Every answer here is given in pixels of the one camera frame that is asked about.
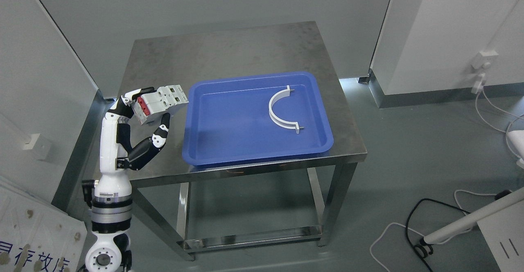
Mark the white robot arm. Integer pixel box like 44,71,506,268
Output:
81,170,133,272

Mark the black cable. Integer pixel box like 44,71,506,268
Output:
405,198,474,272

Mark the white printed sign board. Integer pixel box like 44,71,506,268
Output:
0,178,87,272

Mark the white wall socket with plug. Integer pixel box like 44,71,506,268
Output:
470,50,499,94

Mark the white wall box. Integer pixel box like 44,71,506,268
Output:
22,133,52,161

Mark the white curved bracket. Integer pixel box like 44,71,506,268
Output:
267,85,303,135

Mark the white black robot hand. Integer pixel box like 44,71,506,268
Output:
99,86,171,174

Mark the white cable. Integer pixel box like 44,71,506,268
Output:
475,88,524,160

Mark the white stand leg with caster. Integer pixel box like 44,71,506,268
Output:
405,188,523,265

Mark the blue plastic tray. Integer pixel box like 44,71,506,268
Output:
182,71,334,166

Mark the grey circuit breaker red switch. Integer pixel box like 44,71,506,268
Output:
132,85,189,125

